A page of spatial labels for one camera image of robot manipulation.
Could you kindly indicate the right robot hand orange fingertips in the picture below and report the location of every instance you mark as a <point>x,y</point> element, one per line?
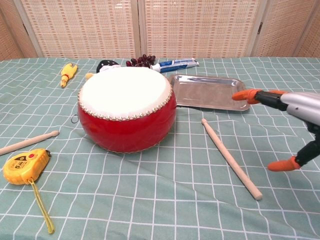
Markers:
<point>300,105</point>

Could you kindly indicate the wooden drumstick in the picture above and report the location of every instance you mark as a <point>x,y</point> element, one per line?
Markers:
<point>25,143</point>
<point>230,157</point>

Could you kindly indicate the red drum white skin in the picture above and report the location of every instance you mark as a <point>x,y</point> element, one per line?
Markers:
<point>125,127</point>

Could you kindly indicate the rectangular metal tray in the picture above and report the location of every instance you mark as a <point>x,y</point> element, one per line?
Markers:
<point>205,92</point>

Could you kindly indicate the blue white toothpaste tube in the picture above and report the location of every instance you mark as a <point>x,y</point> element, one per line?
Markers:
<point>172,64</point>

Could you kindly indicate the purple grape bunch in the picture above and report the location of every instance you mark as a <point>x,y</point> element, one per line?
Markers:
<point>141,61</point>

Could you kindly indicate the green checked tablecloth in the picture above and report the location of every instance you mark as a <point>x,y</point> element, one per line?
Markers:
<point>160,200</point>

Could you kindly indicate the black white penguin toy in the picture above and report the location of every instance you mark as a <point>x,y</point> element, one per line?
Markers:
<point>105,64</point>

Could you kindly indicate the woven folding screen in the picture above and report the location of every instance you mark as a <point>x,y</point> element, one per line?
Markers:
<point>82,27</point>

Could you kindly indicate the yellow rubber chicken toy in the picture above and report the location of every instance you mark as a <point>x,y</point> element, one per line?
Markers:
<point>67,73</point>

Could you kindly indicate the yellow tape measure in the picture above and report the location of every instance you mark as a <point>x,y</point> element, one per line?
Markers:
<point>22,165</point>

